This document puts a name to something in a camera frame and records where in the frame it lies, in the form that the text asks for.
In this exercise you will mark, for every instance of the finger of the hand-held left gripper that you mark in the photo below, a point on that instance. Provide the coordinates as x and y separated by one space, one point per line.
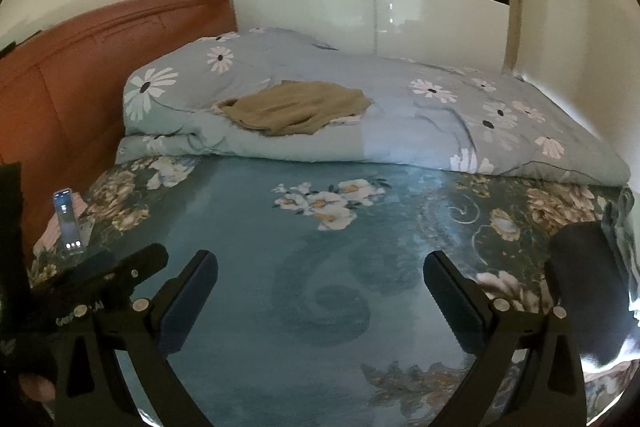
137 264

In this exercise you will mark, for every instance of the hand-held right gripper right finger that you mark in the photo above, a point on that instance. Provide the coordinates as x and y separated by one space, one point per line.
452 304

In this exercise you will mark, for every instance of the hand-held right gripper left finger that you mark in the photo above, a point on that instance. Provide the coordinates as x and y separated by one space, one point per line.
192 302

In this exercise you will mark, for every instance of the mustard knit sweater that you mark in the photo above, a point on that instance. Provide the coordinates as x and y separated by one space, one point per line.
290 107

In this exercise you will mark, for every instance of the person's left hand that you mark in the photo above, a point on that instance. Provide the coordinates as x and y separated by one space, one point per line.
37 391

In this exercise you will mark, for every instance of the smartphone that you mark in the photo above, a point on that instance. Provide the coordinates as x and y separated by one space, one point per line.
67 222

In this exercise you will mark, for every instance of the pink striped cloth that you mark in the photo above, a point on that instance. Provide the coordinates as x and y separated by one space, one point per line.
45 234

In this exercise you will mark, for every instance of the teal floral bed sheet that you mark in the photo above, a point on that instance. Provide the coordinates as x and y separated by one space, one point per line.
320 267

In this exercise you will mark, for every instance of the light blue floral duvet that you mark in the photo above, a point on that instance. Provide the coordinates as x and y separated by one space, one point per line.
400 127

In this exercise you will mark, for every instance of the pale green cloth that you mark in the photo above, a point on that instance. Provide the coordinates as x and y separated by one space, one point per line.
622 227

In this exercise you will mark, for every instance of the brown leather headboard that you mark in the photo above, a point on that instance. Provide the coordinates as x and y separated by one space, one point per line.
75 72

